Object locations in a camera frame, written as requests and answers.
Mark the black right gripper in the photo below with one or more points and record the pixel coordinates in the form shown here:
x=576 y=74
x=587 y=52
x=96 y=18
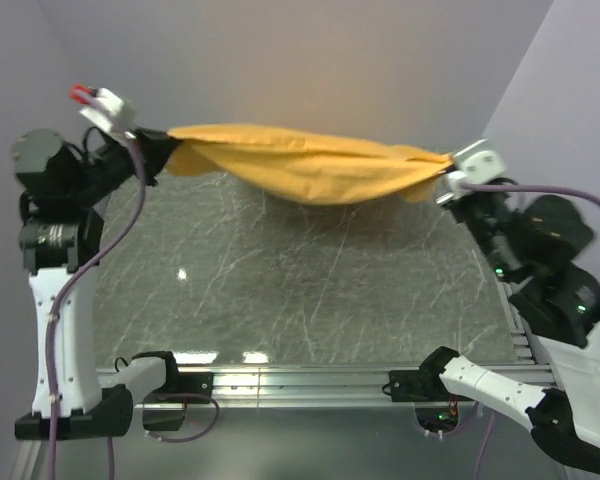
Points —
x=457 y=204

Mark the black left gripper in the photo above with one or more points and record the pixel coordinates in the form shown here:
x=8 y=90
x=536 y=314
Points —
x=158 y=147

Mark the orange pillowcase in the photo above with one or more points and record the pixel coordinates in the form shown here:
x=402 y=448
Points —
x=305 y=167

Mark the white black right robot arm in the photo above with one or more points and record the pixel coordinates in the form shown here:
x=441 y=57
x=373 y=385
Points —
x=559 y=303

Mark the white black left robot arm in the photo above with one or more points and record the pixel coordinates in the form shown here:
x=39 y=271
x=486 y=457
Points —
x=60 y=244

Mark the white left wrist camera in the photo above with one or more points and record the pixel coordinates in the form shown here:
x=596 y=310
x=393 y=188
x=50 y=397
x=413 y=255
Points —
x=108 y=112

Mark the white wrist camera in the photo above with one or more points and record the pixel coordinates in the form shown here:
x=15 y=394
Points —
x=108 y=112
x=477 y=164

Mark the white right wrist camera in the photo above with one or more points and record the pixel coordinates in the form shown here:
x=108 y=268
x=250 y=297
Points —
x=477 y=164

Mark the aluminium side rail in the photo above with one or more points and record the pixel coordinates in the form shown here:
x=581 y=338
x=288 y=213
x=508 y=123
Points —
x=527 y=350

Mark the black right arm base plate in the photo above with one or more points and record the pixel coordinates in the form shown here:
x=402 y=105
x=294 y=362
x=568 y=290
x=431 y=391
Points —
x=410 y=386

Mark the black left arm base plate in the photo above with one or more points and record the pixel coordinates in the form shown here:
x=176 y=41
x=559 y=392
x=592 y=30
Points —
x=192 y=388

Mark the aluminium front rail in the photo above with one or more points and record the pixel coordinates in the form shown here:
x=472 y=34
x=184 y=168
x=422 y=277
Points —
x=299 y=386

